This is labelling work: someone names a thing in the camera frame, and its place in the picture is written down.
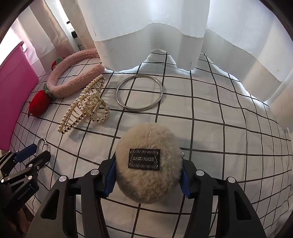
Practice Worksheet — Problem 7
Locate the large silver bangle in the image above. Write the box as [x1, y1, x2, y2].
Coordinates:
[115, 74, 164, 112]

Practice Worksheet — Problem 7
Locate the small silver ring bracelet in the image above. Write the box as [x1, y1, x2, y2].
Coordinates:
[36, 137, 49, 154]

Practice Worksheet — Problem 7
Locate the white curtain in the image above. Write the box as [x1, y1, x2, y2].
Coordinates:
[9, 0, 293, 120]

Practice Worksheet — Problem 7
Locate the pink fuzzy strawberry headband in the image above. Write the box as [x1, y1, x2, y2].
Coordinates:
[28, 48, 105, 117]

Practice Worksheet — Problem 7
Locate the beige fluffy pom-pom hair clip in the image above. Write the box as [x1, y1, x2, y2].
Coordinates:
[115, 122, 183, 204]

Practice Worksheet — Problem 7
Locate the pearl gold hair claw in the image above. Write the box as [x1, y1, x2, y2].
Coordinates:
[58, 75, 110, 134]

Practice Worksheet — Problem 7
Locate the pink plastic tub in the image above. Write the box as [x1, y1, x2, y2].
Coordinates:
[0, 41, 38, 151]

